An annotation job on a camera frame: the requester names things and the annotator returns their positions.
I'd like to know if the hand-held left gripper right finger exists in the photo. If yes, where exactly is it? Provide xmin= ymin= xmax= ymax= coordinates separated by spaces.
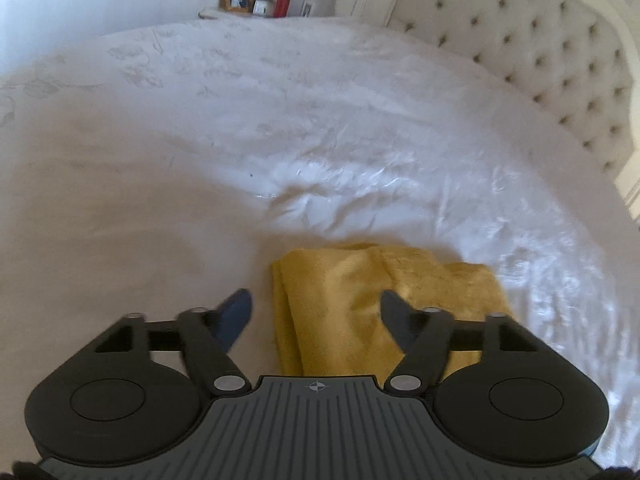
xmin=379 ymin=290 xmax=540 ymax=397

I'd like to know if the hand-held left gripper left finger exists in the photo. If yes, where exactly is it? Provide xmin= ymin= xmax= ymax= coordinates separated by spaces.
xmin=92 ymin=288 xmax=253 ymax=397

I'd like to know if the yellow towel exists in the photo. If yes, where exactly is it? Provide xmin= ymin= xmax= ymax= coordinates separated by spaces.
xmin=271 ymin=242 xmax=513 ymax=377

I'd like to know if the white bed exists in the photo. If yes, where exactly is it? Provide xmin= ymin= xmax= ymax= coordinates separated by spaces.
xmin=0 ymin=14 xmax=640 ymax=471

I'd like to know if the cream tufted headboard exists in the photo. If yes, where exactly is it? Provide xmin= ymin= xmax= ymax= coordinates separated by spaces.
xmin=335 ymin=0 xmax=640 ymax=221

